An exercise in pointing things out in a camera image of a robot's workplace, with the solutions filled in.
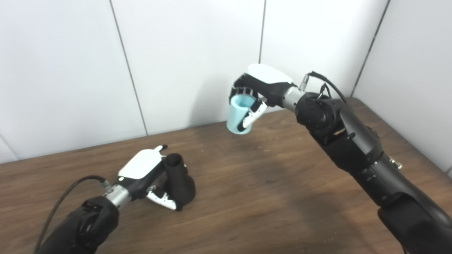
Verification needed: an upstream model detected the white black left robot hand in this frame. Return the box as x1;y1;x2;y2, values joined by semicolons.
118;145;183;211

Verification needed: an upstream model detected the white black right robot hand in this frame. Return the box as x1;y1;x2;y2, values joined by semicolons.
230;63;297;129

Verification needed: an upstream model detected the black flask-shaped vase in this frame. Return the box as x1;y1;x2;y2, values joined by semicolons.
163;153;196;208

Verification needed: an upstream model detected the light blue cup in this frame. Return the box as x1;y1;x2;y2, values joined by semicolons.
226;95;256;135

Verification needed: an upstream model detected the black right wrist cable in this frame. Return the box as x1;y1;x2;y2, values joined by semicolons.
299;71;350;106

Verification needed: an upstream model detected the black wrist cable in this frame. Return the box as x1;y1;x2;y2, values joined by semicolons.
34;175;113;253
299;71;350;106

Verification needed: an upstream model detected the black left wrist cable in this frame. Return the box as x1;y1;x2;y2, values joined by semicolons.
34;175;113;253

